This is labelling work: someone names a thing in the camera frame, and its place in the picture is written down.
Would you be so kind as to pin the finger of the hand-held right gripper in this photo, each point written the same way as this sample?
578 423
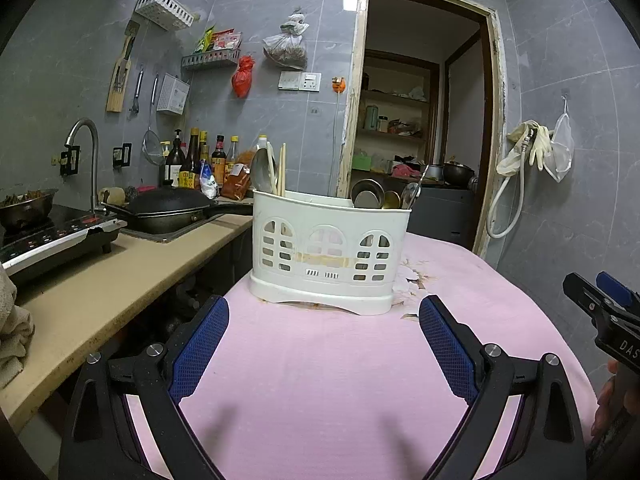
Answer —
590 302
620 290

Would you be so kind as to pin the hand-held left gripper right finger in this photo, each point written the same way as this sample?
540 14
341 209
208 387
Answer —
447 350

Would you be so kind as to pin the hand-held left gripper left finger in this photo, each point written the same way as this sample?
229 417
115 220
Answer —
200 345

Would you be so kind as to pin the white plastic utensil holder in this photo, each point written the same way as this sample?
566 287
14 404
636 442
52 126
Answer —
330 260

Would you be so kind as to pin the gold spoon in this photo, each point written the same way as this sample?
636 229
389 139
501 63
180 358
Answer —
392 201

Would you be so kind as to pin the steel ladle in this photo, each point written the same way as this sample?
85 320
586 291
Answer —
367 194

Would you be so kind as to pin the wooden chopstick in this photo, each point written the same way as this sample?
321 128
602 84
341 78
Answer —
280 170
284 170

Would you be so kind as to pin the person's right hand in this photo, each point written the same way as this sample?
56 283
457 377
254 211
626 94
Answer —
605 405

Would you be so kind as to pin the beige kitchen counter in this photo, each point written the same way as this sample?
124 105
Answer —
100 300

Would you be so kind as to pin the pink tablecloth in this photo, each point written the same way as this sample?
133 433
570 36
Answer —
325 385

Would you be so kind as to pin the grey cabinet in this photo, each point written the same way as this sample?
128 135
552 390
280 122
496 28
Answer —
440 220

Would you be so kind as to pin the black wok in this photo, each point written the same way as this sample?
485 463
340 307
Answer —
160 205

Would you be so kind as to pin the white mesh bag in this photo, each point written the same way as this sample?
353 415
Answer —
560 150

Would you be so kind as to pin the white seasoning bag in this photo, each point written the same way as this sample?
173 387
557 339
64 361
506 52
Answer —
210 180

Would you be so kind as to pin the cream rubber gloves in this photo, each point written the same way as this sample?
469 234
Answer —
515 155

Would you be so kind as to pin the red chili packet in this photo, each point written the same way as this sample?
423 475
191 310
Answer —
236 177

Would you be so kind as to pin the beige sponge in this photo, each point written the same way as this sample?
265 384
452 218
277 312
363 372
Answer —
112 195

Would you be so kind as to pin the black pot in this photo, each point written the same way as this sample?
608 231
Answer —
457 174

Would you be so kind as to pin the steel pot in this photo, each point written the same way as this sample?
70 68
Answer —
434 172

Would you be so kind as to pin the induction cooker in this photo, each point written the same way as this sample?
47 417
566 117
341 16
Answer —
50 245

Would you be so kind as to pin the row of condiment bottles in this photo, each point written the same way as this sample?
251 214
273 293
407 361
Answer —
190 165

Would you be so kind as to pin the pink cloth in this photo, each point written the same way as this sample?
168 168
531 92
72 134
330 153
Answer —
405 170

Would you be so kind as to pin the beige towel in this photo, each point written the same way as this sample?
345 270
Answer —
12 330

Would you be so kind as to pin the hanging steel strainer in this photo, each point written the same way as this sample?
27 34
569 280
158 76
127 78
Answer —
154 147

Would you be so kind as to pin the green box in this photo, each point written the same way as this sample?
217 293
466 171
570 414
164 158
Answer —
362 162

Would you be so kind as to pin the steel pan with food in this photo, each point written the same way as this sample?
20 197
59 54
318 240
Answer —
25 210

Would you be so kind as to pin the green canister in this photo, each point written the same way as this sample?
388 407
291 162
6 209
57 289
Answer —
372 117

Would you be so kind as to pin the wooden shelf unit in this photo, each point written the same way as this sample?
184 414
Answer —
400 110

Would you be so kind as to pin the steel faucet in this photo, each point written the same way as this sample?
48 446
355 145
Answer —
82 125

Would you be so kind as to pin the white hanging holder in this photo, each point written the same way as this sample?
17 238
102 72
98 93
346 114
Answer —
172 95

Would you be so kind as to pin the hanging steel peeler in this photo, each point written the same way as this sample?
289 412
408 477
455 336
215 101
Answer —
136 90

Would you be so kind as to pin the red plastic bag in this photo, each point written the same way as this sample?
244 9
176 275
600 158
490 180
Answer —
242 80

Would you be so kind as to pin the wooden knife rack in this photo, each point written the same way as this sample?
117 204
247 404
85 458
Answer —
117 85

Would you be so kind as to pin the yellow green packet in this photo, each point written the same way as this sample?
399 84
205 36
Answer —
204 40

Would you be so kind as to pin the red snack packet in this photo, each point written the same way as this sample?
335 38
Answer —
227 41

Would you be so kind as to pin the clear bag of dried goods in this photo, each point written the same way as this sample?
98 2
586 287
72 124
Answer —
285 50

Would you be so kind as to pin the black wall socket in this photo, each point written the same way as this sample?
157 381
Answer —
122 155
70 160

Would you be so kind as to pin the worn door frame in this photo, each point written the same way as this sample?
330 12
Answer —
497 110

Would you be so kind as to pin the white wall switch panel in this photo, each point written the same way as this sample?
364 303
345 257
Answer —
300 81

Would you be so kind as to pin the grey wall shelf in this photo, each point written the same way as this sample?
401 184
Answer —
210 60

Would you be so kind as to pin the orange wall plug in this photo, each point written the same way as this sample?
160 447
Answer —
338 84

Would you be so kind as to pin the white wall basket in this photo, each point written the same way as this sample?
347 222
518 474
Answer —
165 10

